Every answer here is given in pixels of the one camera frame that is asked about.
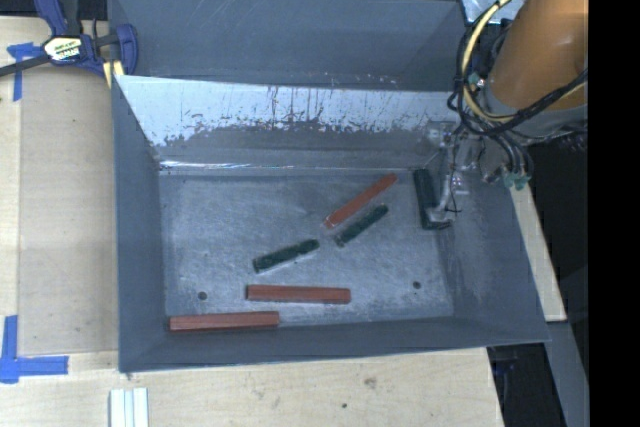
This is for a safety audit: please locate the red-brown flat block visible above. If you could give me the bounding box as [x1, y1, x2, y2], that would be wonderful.
[244, 283, 353, 306]
[322, 172, 400, 231]
[167, 310, 282, 333]

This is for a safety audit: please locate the dark green flat block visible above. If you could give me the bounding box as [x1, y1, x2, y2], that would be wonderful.
[333, 203, 390, 249]
[251, 238, 321, 275]

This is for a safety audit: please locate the grey metal bin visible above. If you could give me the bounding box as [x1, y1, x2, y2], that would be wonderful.
[105, 0, 552, 374]

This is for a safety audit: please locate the pale wood flat board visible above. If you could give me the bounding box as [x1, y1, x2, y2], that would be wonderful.
[16, 64, 121, 357]

